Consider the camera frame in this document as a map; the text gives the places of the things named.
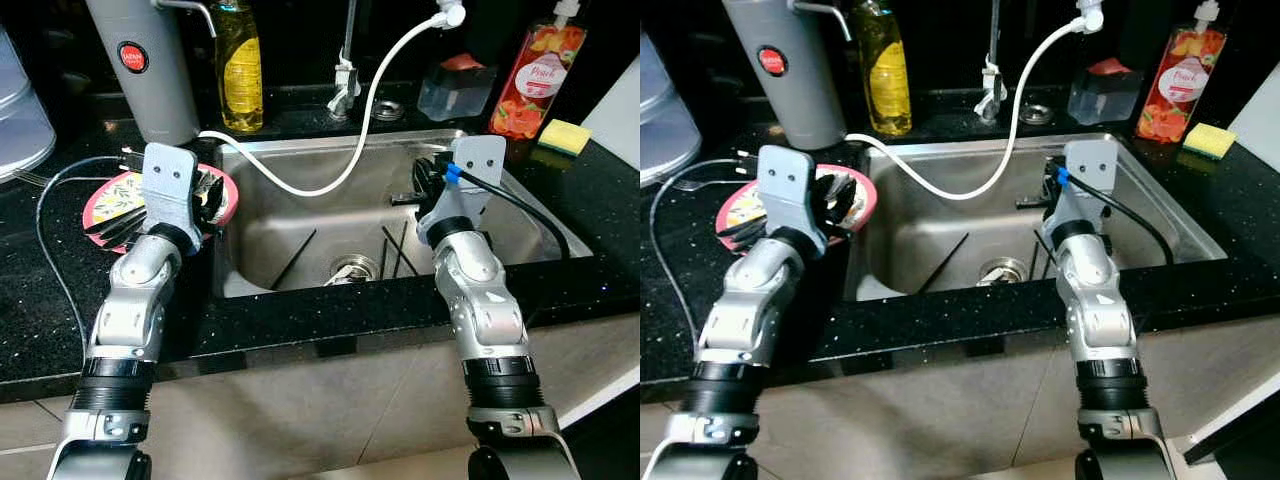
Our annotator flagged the pink rimmed floral plate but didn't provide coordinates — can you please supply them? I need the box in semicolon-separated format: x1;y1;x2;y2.
82;162;240;254
715;162;880;255

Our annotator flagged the black chopstick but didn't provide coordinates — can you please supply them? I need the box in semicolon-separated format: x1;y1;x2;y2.
379;221;422;280
917;232;970;295
1032;227;1062;273
269;229;319;292

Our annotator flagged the black utensil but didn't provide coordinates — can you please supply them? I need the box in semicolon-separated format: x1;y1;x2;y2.
717;212;779;248
84;203;153;248

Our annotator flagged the grey thermos with red logo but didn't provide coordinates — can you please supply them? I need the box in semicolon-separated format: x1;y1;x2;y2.
721;0;853;152
84;0;217;147

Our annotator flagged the metal sink drain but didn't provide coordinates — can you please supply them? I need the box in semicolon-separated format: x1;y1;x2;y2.
977;257;1030;290
327;254;382;287

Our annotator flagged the stainless steel sink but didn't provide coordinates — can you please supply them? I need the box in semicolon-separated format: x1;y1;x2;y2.
846;130;1230;303
209;127;597;300

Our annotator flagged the large clear water jug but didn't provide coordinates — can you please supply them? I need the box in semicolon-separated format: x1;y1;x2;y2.
0;24;59;184
640;30;704;187

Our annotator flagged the clear container with red sponge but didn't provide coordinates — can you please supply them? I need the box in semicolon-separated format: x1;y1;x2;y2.
1066;57;1145;127
416;54;499;123

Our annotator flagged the yellow liquid bottle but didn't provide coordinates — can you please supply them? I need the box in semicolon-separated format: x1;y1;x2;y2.
852;0;914;138
211;0;265;134

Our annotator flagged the metal faucet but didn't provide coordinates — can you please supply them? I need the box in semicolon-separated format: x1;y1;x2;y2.
976;0;1010;127
327;0;364;122

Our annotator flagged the yellow sponge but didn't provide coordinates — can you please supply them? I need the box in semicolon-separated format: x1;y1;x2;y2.
1181;122;1239;162
536;118;594;159

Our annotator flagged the peach dish soap bottle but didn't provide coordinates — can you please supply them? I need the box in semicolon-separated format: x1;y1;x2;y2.
1134;0;1229;145
487;0;589;142

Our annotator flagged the beige base cabinet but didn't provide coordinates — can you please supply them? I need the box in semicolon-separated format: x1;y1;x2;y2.
640;312;1280;480

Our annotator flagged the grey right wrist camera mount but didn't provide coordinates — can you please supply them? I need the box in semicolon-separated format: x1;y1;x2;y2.
417;134;508;247
1044;138;1122;237

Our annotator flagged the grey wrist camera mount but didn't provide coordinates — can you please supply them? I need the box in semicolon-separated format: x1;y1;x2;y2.
417;134;508;247
1044;138;1122;237
756;143;830;257
140;142;201;237

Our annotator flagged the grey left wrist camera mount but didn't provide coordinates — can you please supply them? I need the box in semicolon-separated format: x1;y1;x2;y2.
140;142;201;237
756;143;830;257

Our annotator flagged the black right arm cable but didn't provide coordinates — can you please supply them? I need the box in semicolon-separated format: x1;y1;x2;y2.
447;166;574;262
1056;170;1177;267

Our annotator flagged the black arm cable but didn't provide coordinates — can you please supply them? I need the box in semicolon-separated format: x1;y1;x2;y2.
649;157;743;347
34;154;129;367
1056;170;1177;267
447;166;574;262

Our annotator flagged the white hose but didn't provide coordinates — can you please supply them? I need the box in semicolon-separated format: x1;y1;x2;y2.
197;3;468;198
844;3;1107;202

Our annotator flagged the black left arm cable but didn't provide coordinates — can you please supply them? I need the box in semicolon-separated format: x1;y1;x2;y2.
649;157;743;347
34;154;129;367

